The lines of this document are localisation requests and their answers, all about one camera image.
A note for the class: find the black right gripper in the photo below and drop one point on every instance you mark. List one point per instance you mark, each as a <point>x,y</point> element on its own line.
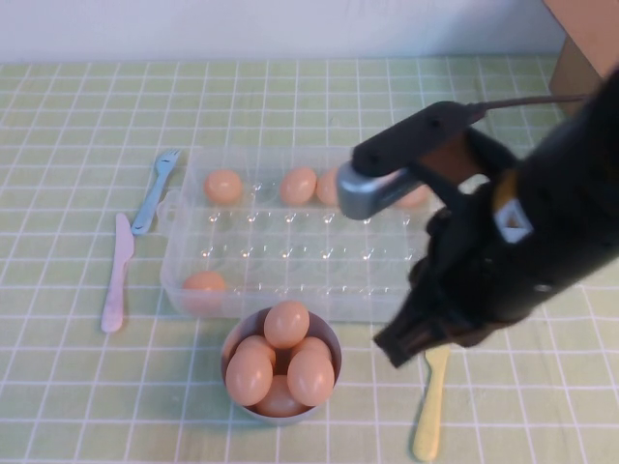
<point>474,270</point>

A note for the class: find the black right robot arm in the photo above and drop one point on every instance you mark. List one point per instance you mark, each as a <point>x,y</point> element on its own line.
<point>580,169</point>

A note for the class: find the transparent plastic egg box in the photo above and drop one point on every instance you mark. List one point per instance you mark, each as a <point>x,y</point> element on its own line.
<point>271,256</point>

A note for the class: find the brown cardboard box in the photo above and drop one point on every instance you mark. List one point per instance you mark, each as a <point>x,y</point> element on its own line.
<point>580,29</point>

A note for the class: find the yellow plastic knife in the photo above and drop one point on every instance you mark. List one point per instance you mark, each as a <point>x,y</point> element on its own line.
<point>430,411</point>

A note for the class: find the grey round bowl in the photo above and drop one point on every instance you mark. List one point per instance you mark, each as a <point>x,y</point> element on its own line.
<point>278,419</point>

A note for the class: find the blue plastic fork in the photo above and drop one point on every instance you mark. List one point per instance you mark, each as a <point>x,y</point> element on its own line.
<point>145,212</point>

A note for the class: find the pink plastic knife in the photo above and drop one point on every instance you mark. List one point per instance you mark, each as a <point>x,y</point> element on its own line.
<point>116,290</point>

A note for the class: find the green checked tablecloth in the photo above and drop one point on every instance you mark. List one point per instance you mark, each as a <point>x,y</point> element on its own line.
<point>72,411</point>

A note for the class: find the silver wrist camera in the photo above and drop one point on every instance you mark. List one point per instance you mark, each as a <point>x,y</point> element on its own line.
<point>360,193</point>

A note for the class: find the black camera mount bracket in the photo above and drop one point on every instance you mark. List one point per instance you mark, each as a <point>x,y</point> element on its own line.
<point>411,135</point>

